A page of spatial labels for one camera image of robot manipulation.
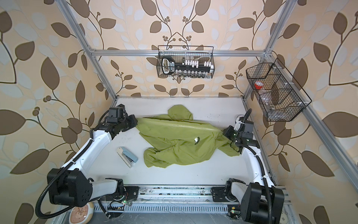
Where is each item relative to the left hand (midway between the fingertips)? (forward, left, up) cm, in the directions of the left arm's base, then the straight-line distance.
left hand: (137, 118), depth 83 cm
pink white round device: (-47, +20, -16) cm, 53 cm away
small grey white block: (-18, +6, -17) cm, 25 cm away
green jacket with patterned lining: (-6, -24, -13) cm, 28 cm away
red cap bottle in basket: (+16, -72, +15) cm, 75 cm away
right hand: (-4, -54, -5) cm, 54 cm away
